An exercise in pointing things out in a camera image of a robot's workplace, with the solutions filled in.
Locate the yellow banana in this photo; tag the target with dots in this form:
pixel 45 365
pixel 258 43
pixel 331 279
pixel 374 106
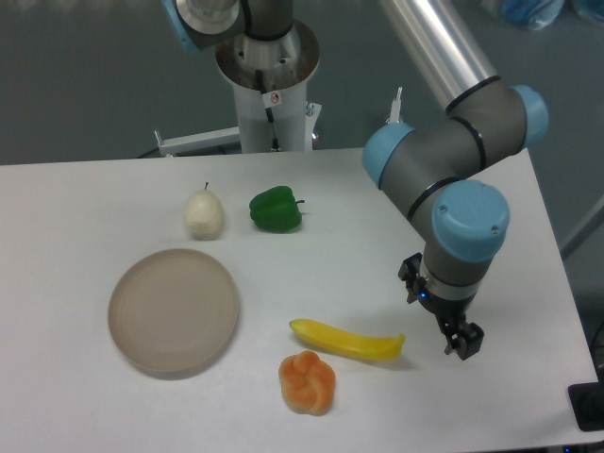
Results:
pixel 346 343

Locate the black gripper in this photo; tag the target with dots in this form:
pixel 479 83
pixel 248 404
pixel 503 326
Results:
pixel 447 303

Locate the white pear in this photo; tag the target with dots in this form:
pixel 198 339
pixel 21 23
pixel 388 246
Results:
pixel 203 214

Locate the black box at edge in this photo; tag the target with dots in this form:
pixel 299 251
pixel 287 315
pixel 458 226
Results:
pixel 587 404

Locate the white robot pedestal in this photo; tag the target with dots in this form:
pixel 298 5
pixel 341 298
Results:
pixel 269 81

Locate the white metal bracket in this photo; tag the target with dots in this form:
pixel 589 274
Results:
pixel 199 142
pixel 395 115

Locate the white metal bracket right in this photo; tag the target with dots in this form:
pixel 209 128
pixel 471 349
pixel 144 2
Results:
pixel 395 115

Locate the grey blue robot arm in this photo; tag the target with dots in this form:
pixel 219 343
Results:
pixel 430 177

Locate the green bell pepper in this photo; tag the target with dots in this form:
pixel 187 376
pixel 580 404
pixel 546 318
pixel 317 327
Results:
pixel 276 210

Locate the white metal bracket left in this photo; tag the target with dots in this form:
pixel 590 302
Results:
pixel 199 142

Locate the beige round plate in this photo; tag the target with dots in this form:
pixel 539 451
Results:
pixel 173 313

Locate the orange knotted bread roll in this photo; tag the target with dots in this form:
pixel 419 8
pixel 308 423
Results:
pixel 307 383

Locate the blue plastic bag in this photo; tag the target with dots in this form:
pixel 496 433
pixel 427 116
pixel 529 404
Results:
pixel 530 14

